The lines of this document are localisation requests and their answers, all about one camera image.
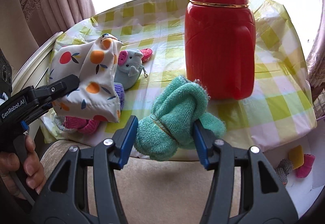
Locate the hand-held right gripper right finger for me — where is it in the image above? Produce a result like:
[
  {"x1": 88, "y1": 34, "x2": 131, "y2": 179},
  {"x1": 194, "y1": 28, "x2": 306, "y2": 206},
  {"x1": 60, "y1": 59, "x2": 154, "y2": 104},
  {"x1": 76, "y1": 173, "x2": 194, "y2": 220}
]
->
[{"x1": 192, "y1": 120, "x2": 299, "y2": 224}]

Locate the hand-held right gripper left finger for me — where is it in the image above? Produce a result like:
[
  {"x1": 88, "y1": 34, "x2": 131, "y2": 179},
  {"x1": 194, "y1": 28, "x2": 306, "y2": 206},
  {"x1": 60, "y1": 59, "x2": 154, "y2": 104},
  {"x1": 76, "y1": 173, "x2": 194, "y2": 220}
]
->
[{"x1": 30, "y1": 115, "x2": 139, "y2": 224}]

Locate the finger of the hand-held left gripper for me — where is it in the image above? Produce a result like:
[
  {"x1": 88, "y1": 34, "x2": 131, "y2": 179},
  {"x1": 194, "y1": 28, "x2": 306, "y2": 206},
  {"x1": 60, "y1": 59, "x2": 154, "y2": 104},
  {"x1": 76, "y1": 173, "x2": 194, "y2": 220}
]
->
[{"x1": 34, "y1": 74, "x2": 81, "y2": 101}]

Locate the white fruit-print cloth bag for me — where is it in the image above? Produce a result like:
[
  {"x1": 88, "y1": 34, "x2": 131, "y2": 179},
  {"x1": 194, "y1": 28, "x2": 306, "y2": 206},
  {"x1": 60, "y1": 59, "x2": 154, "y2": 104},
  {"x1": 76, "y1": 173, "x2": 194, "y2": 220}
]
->
[{"x1": 48, "y1": 33, "x2": 124, "y2": 123}]

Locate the teal terry towel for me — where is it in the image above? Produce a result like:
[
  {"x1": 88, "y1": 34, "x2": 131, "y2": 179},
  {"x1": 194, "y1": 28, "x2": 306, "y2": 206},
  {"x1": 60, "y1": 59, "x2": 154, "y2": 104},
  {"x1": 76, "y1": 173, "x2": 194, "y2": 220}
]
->
[{"x1": 134, "y1": 75, "x2": 227, "y2": 162}]

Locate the pink knit cloth grey trim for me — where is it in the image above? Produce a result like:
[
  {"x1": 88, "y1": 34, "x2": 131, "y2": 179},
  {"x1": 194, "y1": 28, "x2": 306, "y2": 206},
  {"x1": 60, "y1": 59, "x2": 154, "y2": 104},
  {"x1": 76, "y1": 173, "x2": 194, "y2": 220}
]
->
[{"x1": 53, "y1": 114, "x2": 102, "y2": 134}]

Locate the yellow sponge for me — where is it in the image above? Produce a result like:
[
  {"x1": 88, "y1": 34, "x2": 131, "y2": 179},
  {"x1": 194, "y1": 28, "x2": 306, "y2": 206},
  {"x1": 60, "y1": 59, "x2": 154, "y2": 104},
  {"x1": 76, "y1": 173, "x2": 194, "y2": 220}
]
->
[{"x1": 288, "y1": 145, "x2": 304, "y2": 170}]

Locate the white storage box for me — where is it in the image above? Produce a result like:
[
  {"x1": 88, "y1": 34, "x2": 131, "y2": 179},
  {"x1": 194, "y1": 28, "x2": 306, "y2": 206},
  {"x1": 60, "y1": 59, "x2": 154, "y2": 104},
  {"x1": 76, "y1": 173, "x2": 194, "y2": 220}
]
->
[{"x1": 264, "y1": 135, "x2": 323, "y2": 214}]

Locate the person's left hand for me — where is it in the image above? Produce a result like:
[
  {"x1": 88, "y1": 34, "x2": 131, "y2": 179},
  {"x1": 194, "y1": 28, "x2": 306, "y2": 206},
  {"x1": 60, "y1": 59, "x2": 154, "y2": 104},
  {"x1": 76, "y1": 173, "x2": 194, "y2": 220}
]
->
[{"x1": 0, "y1": 135, "x2": 47, "y2": 199}]

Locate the purple knit cloth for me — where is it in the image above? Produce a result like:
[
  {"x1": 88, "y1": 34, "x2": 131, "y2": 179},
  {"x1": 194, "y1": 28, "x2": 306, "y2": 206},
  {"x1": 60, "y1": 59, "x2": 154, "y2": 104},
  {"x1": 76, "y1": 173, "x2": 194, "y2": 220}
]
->
[{"x1": 113, "y1": 82, "x2": 125, "y2": 110}]

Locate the beige seat cushion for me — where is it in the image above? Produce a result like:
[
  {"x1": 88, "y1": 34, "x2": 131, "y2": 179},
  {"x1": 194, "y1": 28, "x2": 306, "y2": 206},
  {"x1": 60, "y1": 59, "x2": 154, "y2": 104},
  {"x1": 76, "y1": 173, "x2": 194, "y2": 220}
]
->
[{"x1": 39, "y1": 138, "x2": 244, "y2": 224}]

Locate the grey elephant plush toy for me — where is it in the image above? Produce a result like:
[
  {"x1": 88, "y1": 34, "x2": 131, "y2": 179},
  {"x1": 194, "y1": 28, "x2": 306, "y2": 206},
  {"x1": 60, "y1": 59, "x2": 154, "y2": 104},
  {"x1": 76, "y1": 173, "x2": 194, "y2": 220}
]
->
[{"x1": 114, "y1": 49, "x2": 149, "y2": 90}]

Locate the black white checked cloth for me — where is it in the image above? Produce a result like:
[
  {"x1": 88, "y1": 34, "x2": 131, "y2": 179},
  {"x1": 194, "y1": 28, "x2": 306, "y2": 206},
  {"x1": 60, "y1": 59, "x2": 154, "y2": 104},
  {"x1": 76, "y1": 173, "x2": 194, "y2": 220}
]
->
[{"x1": 275, "y1": 159, "x2": 294, "y2": 186}]

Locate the red thermos flask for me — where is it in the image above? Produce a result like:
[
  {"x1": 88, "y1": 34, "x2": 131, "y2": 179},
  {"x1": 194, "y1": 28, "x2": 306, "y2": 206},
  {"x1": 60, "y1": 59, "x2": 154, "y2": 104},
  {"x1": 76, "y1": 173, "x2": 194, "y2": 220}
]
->
[{"x1": 184, "y1": 0, "x2": 256, "y2": 101}]

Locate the magenta knit cloth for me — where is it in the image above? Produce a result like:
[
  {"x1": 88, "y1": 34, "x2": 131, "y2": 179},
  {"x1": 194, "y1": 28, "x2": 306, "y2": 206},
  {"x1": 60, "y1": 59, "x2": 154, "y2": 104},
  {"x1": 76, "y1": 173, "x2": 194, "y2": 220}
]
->
[{"x1": 296, "y1": 154, "x2": 316, "y2": 179}]

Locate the yellow checked plastic tablecloth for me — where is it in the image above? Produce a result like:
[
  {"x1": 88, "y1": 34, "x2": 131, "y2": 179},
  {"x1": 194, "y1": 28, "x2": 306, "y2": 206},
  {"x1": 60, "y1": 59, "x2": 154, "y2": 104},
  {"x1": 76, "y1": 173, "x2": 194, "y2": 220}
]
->
[{"x1": 41, "y1": 0, "x2": 318, "y2": 161}]

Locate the sheer floral lace curtain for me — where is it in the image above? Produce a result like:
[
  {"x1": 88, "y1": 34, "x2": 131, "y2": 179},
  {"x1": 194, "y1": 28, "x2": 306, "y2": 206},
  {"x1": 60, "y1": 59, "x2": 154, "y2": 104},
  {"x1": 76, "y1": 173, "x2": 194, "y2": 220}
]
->
[{"x1": 297, "y1": 0, "x2": 325, "y2": 87}]

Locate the white curved furniture frame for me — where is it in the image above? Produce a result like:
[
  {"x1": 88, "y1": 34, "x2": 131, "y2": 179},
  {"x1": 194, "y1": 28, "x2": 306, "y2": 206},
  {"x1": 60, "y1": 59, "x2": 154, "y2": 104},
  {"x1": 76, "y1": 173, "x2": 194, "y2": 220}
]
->
[{"x1": 11, "y1": 31, "x2": 64, "y2": 92}]

